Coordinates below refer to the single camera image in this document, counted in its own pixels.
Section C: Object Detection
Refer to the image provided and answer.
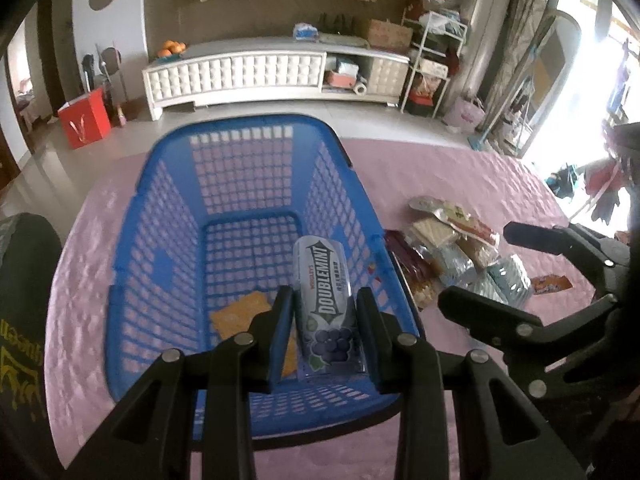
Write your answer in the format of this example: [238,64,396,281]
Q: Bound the red snack packet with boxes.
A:
[462,220,501,247]

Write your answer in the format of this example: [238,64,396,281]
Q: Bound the pink quilted blanket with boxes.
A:
[47,137,616,480]

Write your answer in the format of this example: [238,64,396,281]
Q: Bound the standing air conditioner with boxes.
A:
[445,0,516,111]

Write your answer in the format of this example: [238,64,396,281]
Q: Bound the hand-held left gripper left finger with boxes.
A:
[62,285,296,480]

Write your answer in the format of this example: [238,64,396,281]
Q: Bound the silver snack packet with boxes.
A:
[435,245,476,286]

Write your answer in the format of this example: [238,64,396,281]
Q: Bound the light blue snack packet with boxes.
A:
[487,255,533,306]

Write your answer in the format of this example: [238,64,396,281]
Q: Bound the clear cracker packet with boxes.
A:
[412,217,461,251]

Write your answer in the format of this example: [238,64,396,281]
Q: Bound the small orange snack packet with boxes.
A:
[530,274,572,295]

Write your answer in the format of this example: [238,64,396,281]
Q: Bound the white tufted cabinet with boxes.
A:
[141,36,411,122]

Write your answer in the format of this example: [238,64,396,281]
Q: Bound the cardboard box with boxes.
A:
[367,19,413,53]

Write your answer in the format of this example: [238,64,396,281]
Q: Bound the pink bag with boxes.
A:
[444,95,486,133]

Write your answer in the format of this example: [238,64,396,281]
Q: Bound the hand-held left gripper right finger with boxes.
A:
[354,287,586,480]

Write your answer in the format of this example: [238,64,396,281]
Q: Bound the flat orange snack packet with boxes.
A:
[209,291,298,378]

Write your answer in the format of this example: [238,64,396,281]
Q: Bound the patterned curtain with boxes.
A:
[482,0,556,131]

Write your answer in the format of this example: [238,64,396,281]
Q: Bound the blue plastic basket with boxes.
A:
[102,112,426,453]

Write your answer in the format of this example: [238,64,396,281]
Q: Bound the silver gum pack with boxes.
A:
[291,235,366,376]

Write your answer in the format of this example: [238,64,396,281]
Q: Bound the dark pillow with yellow print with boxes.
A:
[0,212,63,480]

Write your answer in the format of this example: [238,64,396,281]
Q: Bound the white metal shelf rack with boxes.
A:
[399,10,468,118]

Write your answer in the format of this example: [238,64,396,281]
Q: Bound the red garment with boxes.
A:
[584,159,622,222]

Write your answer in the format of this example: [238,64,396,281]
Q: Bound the red paper bag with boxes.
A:
[57,87,113,150]

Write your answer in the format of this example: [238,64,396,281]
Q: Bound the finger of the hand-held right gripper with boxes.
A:
[502,221,632,295]
[437,285,622,397]

